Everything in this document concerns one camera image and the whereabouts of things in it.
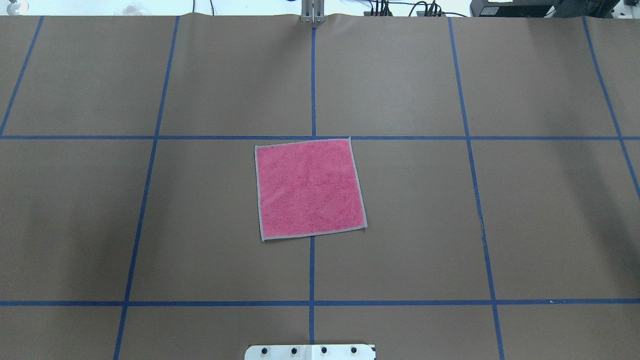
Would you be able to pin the white mounting plate with bolts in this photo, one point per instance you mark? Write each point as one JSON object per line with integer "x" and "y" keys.
{"x": 311, "y": 352}

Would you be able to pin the black box device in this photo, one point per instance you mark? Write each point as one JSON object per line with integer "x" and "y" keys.
{"x": 510, "y": 8}

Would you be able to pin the aluminium frame post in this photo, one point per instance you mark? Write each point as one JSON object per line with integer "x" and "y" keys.
{"x": 313, "y": 12}

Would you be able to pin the pink towel with white edge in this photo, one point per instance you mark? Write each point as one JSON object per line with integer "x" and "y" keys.
{"x": 308, "y": 188}

